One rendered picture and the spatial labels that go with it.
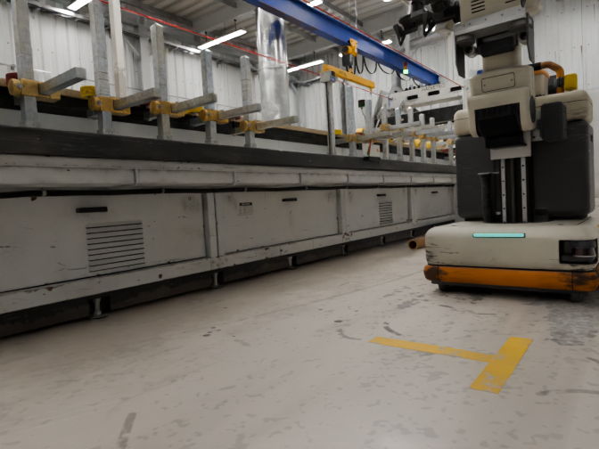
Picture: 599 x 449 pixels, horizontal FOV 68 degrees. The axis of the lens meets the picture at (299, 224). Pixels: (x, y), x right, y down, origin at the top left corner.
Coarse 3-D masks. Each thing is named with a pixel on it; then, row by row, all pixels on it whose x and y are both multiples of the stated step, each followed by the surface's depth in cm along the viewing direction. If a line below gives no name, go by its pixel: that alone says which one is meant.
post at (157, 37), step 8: (152, 32) 175; (160, 32) 176; (152, 40) 175; (160, 40) 176; (152, 48) 176; (160, 48) 176; (152, 56) 176; (160, 56) 176; (160, 64) 175; (160, 72) 175; (160, 80) 175; (160, 88) 175; (160, 120) 176; (168, 120) 178; (160, 128) 177; (168, 128) 178
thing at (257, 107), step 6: (240, 108) 189; (246, 108) 187; (252, 108) 185; (258, 108) 184; (222, 114) 196; (228, 114) 194; (234, 114) 192; (240, 114) 191; (246, 114) 191; (192, 120) 209; (198, 120) 206
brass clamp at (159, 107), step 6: (156, 102) 173; (162, 102) 175; (168, 102) 177; (174, 102) 179; (150, 108) 175; (156, 108) 173; (162, 108) 175; (168, 108) 177; (156, 114) 177; (168, 114) 178; (174, 114) 179; (180, 114) 182
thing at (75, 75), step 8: (64, 72) 128; (72, 72) 125; (80, 72) 125; (48, 80) 134; (56, 80) 131; (64, 80) 128; (72, 80) 127; (80, 80) 128; (40, 88) 138; (48, 88) 135; (56, 88) 134; (16, 104) 150
